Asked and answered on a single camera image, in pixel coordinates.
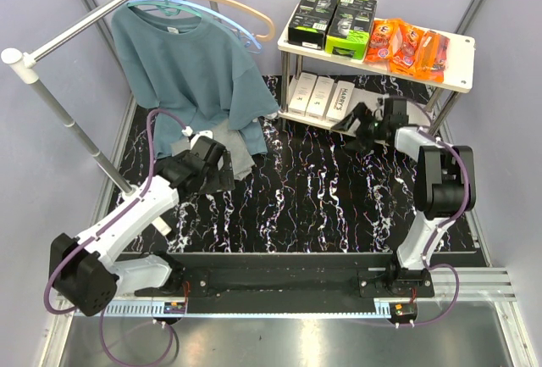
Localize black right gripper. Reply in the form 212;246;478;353
330;103;388;156

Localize white Harry's box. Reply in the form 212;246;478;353
306;76;335;120
325;81;355;123

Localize long white cosmetic box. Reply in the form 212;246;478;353
288;72;318;116

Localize orange snack packet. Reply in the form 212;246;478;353
415;31;450;83
390;22;425;76
364;19;400;63

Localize black green razor box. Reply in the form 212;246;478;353
324;0;378;60

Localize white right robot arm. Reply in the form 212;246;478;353
332;97;476;297

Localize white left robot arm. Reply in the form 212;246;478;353
44;136;235;316

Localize black razor box on shelf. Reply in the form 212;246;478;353
287;0;340;50

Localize white two-tier shelf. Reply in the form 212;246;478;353
277;30;476;135

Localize grey folded cloth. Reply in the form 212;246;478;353
170;119;255;181

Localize black marble pattern mat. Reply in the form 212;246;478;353
99;74;488;268

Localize teal t-shirt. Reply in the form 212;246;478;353
111;5;279;158

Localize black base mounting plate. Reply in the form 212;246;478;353
126;252;437;315

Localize blue plastic hanger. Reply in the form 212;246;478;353
126;0;263;54

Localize metal clothes rack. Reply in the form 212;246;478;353
0;0;213;236

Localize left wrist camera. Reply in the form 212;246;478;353
181;126;213;140

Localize white slotted cable duct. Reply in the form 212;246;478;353
104;299;187;318

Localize aluminium rail frame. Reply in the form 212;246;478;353
431;267;516;302

